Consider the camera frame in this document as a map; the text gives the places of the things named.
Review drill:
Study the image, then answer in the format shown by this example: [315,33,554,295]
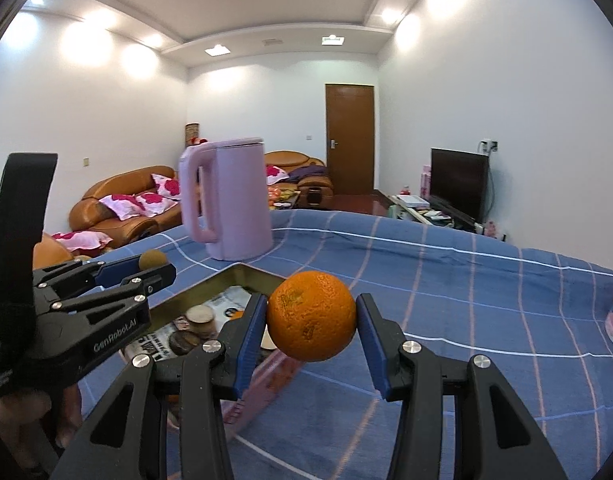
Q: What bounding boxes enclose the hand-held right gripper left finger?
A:
[66,292,268,480]

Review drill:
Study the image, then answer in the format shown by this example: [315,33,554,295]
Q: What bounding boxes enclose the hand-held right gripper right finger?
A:
[355,293,570,480]

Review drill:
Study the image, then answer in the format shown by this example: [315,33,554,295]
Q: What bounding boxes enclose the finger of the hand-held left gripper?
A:
[32,255,144,302]
[49,261,178,323]

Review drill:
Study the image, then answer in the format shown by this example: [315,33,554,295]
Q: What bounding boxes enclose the brown kiwi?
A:
[139,251,168,272]

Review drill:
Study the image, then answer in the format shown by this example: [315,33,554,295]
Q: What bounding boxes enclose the cut sweet potato piece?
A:
[185,306,217,338]

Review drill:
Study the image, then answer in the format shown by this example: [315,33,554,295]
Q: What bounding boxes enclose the large orange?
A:
[266,270,357,363]

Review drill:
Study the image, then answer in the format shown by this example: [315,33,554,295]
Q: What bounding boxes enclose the large dark passion fruit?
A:
[168,330,203,356]

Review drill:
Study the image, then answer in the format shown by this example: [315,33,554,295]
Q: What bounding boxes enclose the pink metal tin box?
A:
[146,261,307,436]

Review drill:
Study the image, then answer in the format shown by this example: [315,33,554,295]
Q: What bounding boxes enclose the person's left hand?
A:
[0,384,84,478]

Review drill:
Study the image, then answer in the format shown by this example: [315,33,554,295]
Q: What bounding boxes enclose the printed paper leaflet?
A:
[151,285,252,361]

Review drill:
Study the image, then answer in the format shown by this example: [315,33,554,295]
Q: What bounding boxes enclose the brown leather armchair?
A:
[32,232,94,271]

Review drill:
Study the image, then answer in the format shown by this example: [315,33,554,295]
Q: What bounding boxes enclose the long brown leather sofa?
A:
[69,165,184,250]

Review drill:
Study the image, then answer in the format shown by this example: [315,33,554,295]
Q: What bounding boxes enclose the blue checked tablecloth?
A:
[76,208,613,480]

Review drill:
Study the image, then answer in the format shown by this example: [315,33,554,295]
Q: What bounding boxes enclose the pink electric kettle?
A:
[178,136,274,262]

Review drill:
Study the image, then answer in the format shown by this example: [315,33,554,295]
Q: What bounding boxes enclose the white television stand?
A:
[388,192,480,233]

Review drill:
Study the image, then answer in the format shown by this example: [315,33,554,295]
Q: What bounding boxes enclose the coffee table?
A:
[267,187,307,211]

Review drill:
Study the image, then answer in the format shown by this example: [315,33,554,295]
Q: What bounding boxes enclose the purple cloth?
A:
[288,165,330,183]

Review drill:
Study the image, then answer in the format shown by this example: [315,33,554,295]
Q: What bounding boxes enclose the black television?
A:
[430,147,490,225]

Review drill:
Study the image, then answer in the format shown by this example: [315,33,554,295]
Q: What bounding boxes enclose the short brown leather sofa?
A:
[264,150,336,209]

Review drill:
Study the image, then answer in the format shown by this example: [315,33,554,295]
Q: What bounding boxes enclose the brown wooden door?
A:
[325,83,376,196]

